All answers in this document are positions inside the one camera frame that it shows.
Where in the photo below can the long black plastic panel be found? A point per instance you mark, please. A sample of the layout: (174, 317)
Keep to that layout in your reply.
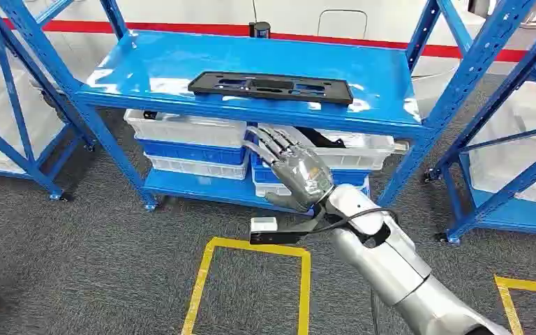
(332, 94)

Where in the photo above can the black part in bin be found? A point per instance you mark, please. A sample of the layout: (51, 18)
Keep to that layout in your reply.
(319, 138)

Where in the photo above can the small black part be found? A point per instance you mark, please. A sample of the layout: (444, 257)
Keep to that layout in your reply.
(149, 114)

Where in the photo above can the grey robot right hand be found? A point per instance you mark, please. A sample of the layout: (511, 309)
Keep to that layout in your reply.
(302, 178)

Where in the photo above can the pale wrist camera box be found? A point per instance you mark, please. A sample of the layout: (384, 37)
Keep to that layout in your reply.
(263, 224)

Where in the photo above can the black camera bracket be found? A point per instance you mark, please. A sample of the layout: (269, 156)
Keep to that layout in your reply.
(277, 237)

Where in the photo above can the small black cylinder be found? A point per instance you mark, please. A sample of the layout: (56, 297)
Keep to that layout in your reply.
(259, 30)

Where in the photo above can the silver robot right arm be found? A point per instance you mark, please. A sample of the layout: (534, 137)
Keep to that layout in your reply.
(388, 263)

